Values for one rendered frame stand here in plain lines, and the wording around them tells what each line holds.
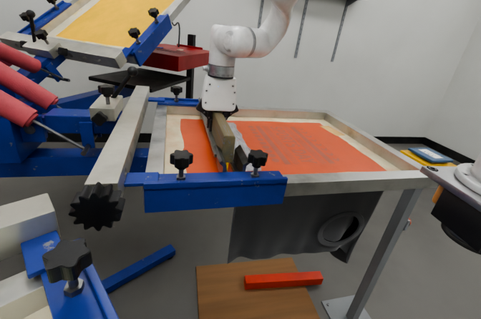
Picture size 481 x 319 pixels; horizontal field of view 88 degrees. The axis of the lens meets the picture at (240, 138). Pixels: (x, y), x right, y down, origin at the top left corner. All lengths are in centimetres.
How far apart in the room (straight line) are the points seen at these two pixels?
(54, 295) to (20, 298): 4
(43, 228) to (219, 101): 50
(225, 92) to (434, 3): 357
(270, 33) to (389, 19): 303
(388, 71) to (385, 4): 81
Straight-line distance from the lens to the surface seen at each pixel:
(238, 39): 63
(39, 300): 43
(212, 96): 73
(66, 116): 79
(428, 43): 417
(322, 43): 319
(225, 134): 61
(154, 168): 60
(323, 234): 90
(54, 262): 34
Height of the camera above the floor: 130
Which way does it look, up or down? 24 degrees down
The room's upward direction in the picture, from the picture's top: 8 degrees clockwise
